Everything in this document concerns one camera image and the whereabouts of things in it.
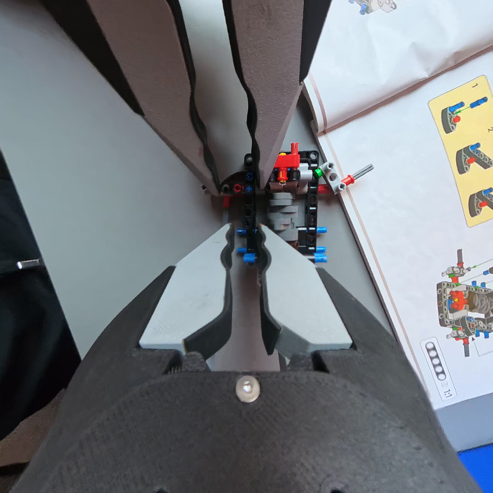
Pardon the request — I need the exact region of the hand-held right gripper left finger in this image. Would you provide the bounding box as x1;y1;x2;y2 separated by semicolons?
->
139;223;235;361

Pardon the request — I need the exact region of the black lego frame assembly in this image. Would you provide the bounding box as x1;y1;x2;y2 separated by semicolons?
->
200;142;375;266

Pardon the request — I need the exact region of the small black lego subassembly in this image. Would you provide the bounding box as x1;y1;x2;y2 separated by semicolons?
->
220;171;266;195

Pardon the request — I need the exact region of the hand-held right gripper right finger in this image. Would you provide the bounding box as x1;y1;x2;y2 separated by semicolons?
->
257;224;354;356

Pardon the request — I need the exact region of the white instruction booklet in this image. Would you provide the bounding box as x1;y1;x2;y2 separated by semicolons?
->
302;0;493;411

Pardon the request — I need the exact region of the blue plastic bin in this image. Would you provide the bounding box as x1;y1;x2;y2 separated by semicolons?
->
456;443;493;493

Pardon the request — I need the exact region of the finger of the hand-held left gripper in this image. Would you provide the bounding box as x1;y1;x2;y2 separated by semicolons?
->
222;0;306;185
86;0;222;193

